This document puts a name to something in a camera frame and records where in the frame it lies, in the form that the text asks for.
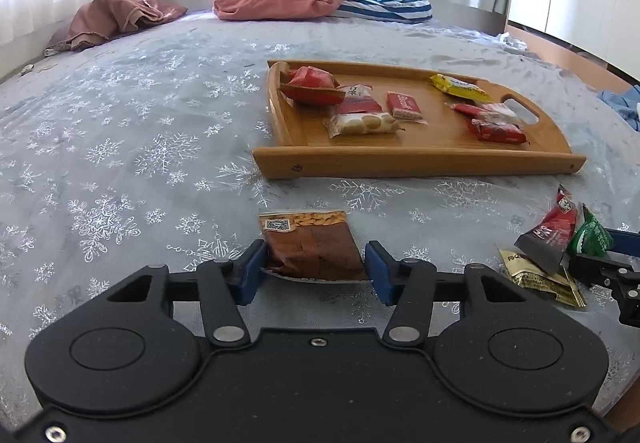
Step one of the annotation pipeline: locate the dark red chocolate bar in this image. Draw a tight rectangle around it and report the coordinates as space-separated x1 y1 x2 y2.
515 185 577 274

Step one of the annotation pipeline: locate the long red wafer bar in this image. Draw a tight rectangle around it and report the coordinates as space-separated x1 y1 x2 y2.
468 119 527 145

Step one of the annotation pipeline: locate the wooden bed frame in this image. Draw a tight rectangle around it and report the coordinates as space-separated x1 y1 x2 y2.
506 21 639 93

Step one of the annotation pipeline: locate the snowflake bed cover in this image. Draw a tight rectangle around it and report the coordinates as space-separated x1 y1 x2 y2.
1 15 639 427

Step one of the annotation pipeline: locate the red white snack packet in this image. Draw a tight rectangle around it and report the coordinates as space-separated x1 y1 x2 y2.
335 84 383 114

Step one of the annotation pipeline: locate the wooden serving tray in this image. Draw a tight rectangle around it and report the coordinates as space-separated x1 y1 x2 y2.
253 60 586 180

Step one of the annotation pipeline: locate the small red candy packet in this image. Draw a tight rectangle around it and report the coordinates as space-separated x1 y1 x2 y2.
449 103 484 118

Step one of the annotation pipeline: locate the yellow Ameria snack packet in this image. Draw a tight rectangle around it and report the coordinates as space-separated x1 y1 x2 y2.
431 74 492 103

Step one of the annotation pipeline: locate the red biscuit packet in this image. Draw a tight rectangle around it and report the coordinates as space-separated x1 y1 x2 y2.
386 92 423 122

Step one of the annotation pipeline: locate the gold foil packet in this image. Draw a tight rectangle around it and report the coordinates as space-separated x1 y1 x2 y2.
498 249 587 309

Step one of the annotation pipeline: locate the mauve crumpled blanket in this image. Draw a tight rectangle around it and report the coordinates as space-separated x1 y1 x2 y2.
43 0 188 56

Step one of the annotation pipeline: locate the red snack bag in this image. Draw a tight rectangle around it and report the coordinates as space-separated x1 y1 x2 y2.
280 65 345 107

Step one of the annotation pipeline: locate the green wasabi peas packet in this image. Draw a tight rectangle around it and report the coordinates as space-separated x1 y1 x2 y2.
568 205 614 257

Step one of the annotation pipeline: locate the beige cookie packet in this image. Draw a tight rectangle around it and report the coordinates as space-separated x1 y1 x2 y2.
326 113 400 138

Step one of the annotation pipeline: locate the blue patterned clothes pile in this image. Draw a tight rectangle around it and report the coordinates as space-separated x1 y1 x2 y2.
598 85 640 132

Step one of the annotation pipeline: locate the crumpled clear plastic wrap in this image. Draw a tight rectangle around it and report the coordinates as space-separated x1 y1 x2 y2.
497 32 528 52

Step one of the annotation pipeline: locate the white pink candy packet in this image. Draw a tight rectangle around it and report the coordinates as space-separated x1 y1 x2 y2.
478 102 521 126

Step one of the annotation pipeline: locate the brown almond snack packet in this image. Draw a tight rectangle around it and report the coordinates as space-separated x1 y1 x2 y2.
259 210 368 283

